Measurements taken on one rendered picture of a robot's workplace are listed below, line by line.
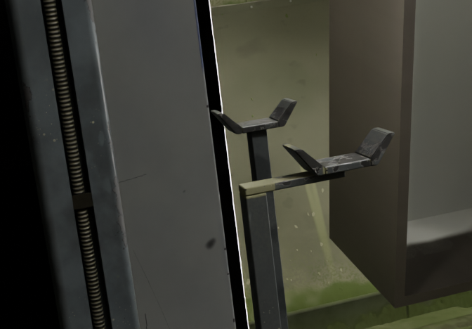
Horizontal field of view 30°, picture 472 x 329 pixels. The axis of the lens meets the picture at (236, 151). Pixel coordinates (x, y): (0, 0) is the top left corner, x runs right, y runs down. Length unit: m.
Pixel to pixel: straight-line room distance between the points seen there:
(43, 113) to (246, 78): 2.41
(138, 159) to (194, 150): 0.08
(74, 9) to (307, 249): 2.26
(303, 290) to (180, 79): 1.70
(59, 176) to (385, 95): 1.25
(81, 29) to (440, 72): 1.66
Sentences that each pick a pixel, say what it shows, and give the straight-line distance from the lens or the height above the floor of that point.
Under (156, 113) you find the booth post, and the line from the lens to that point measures 1.19.
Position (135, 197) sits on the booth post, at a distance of 1.21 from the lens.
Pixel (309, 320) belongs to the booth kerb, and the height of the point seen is 0.13.
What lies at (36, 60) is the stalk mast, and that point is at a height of 1.20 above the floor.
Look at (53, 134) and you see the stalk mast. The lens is 0.67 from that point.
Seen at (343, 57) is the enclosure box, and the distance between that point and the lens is 2.02.
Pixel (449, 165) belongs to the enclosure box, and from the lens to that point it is 2.37.
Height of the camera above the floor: 1.25
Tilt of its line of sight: 12 degrees down
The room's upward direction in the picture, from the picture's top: 7 degrees counter-clockwise
